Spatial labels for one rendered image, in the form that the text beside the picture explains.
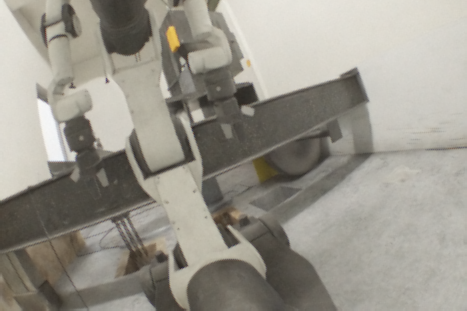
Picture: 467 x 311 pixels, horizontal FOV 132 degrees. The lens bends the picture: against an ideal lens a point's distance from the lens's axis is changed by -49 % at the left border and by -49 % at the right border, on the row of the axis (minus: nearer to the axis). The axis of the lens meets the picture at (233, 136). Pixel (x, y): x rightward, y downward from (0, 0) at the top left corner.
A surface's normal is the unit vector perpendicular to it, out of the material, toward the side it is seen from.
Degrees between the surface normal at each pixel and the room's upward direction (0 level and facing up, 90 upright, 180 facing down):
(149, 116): 99
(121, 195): 90
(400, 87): 90
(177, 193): 60
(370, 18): 90
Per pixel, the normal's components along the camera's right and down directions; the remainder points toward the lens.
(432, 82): -0.87, 0.33
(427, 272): -0.36, -0.93
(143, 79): 0.36, 0.07
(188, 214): 0.08, -0.55
